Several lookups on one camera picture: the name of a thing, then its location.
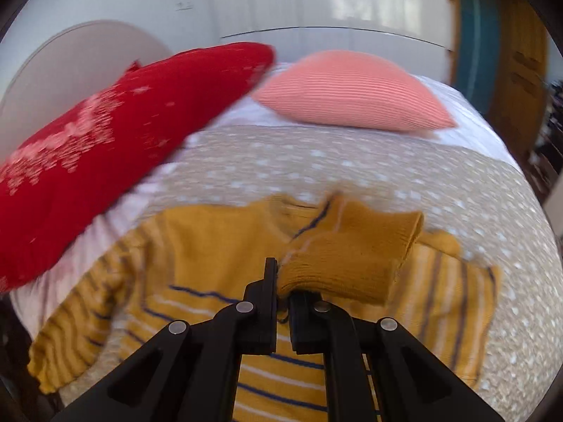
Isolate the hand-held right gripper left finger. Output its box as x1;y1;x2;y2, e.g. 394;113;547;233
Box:
52;257;279;422

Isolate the yellow striped knit sweater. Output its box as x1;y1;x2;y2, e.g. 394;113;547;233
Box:
27;192;503;422

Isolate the red patterned pillow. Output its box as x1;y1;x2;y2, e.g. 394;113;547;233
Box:
0;42;277;293

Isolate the white wardrobe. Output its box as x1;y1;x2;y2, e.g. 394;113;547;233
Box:
167;0;458;84

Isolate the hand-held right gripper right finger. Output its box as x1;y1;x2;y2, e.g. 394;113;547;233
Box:
289;291;505;422

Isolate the pink ribbed pillow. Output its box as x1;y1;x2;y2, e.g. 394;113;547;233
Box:
252;50;458;132

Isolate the beige dotted blanket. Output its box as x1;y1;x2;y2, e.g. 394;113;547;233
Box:
57;124;557;408

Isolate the white bed sheet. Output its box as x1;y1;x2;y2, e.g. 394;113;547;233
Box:
9;62;524;339

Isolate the white headboard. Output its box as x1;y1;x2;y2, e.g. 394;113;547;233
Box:
0;19;177;159

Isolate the wooden door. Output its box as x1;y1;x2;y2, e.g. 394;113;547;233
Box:
449;0;550;163

